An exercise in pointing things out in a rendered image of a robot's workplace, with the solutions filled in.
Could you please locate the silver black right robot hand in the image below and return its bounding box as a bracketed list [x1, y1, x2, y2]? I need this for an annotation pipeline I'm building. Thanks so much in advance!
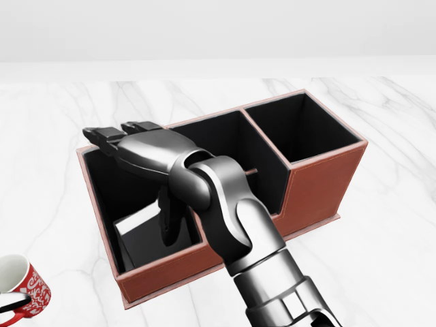
[82, 121, 216, 248]

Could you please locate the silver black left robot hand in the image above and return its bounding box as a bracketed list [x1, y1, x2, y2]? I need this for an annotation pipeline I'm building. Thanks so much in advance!
[0, 291, 33, 315]

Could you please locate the dark book with white edge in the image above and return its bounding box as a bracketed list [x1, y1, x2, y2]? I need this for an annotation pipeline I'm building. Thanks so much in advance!
[113, 200, 202, 273]

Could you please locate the red-brown desk caddy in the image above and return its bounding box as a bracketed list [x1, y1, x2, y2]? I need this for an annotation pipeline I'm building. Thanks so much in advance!
[76, 89, 369, 310]

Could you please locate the red mug with white pattern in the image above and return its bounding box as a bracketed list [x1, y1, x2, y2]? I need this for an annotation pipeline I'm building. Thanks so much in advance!
[0, 253, 52, 327]

